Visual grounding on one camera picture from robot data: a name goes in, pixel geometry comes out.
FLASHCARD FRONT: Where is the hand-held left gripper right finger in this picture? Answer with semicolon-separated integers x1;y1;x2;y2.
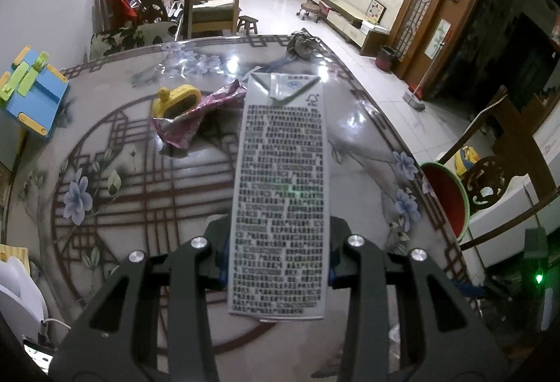
328;218;510;382

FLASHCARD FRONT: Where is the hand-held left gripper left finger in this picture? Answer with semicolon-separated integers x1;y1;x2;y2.
55;216;232;382

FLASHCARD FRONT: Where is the grey milk carton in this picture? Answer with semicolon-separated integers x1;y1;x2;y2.
227;73;327;319

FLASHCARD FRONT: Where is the green bin with red inside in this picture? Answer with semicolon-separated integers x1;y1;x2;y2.
420;162;471;243

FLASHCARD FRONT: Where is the white storage box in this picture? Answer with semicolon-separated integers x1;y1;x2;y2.
468;181;560;266

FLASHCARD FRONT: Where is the carved wooden chair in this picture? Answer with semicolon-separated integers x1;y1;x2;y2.
420;85;560;252

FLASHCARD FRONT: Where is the yellow toy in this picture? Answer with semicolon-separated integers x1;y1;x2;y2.
453;146;480;177

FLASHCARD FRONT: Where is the purple foil wrapper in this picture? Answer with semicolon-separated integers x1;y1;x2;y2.
153;80;250;149

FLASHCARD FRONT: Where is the yellow kitchen timer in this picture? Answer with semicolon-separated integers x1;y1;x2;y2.
152;85;203;121

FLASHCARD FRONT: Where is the white round device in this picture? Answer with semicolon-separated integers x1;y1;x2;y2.
0;257;50;348

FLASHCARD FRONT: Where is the red floor wastebasket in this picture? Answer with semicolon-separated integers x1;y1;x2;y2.
376;45;397;72

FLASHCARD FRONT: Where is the grey crumpled bag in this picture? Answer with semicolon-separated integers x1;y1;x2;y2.
286;30;325;59

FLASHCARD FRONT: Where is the small wooden stool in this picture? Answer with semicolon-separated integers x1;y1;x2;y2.
237;16;260;37

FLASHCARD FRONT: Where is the floral seat cushion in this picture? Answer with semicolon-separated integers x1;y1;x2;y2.
90;23;178;59

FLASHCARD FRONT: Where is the long television cabinet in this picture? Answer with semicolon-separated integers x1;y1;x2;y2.
308;0;390;55

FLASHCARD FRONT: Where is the round swivel stool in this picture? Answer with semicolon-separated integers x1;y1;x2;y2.
296;1;323;22

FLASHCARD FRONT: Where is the framed picture on cabinet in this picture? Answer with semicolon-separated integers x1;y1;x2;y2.
365;0;387;25

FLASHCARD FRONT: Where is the white beaded cord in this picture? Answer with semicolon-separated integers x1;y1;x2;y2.
466;87;509;134

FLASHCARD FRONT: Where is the broom with long handle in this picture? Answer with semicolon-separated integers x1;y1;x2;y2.
402;54;439;112

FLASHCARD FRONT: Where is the hanging wall scroll picture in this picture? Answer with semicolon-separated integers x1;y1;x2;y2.
424;19;452;59

